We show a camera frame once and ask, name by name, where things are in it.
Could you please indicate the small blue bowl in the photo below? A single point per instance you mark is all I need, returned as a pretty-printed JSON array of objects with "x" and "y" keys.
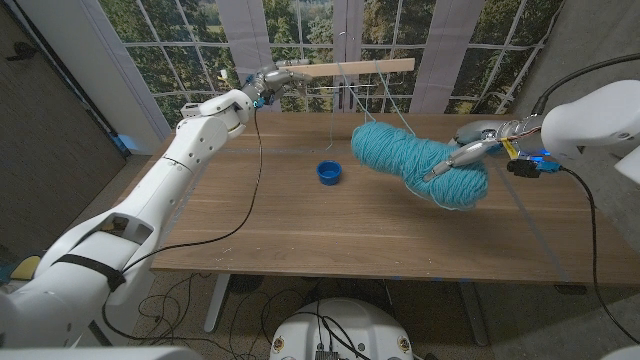
[{"x": 329, "y": 172}]

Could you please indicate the wooden strip with metal clips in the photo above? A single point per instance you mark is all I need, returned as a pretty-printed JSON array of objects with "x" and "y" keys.
[{"x": 360, "y": 67}]

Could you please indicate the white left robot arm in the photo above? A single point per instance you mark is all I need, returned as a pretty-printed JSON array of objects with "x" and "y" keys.
[{"x": 165, "y": 185}]

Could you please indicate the grey table leg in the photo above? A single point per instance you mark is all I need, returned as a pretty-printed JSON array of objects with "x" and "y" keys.
[{"x": 474, "y": 315}]

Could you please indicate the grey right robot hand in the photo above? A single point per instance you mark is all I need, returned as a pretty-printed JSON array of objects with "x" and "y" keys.
[{"x": 475, "y": 132}]

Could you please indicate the white table leg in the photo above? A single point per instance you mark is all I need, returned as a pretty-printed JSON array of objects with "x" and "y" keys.
[{"x": 217, "y": 300}]

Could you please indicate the teal yarn skein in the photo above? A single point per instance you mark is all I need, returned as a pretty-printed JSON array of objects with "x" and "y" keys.
[{"x": 400, "y": 150}]

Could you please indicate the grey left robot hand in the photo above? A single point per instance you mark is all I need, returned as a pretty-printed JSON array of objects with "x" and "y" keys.
[{"x": 272, "y": 77}]

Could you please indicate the printed window backdrop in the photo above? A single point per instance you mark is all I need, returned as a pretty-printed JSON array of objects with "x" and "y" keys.
[{"x": 300, "y": 40}]

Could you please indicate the yellow and black pad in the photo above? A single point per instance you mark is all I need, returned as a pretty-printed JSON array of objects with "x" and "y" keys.
[{"x": 27, "y": 267}]

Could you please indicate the small blue object by wall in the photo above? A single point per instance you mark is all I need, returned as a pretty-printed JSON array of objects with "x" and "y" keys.
[{"x": 125, "y": 142}]

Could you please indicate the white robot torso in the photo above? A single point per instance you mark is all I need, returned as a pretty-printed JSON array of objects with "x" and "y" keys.
[{"x": 340, "y": 330}]

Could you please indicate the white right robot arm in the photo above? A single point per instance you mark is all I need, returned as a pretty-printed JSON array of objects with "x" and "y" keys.
[{"x": 590, "y": 120}]

